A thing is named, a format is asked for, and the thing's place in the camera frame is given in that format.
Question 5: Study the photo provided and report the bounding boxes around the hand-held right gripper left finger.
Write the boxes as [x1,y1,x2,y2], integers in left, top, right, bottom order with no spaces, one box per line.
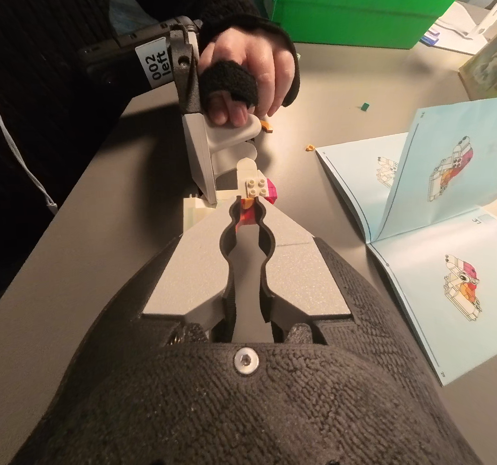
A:
[142,196,241,334]

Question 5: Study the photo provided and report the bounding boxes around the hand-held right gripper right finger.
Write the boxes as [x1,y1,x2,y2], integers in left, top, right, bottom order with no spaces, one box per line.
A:
[256,197,352,326]

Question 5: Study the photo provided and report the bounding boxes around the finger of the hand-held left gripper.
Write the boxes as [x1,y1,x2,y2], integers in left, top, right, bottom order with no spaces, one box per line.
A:
[182,113,218,206]

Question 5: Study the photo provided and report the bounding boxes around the white pink orange lego model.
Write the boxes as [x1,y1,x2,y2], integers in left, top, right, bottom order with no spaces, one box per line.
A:
[233,156,281,228]

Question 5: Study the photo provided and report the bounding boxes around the person's left hand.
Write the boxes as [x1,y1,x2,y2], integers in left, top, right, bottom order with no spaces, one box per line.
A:
[198,26,296,128]

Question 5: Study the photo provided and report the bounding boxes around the person's black sweater torso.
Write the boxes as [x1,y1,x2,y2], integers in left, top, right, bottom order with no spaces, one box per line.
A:
[0,0,130,297]

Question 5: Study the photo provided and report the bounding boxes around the light blue instruction booklet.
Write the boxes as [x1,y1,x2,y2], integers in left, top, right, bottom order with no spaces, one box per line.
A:
[315,98,497,387]

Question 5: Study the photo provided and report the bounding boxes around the large green plastic bin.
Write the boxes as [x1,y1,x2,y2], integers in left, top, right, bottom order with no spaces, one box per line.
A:
[268,0,486,50]

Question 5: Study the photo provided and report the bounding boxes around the printed cardboard box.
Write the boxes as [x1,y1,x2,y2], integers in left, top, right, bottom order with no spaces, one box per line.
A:
[458,42,497,101]

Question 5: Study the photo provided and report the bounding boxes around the white paper sheet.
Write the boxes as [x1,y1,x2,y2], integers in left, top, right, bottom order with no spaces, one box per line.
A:
[421,1,497,56]

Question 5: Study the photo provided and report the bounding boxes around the white folded carton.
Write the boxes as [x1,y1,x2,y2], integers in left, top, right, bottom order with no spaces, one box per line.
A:
[464,5,497,40]

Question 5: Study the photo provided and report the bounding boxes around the white cord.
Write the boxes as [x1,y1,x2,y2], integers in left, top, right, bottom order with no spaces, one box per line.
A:
[0,116,58,210]

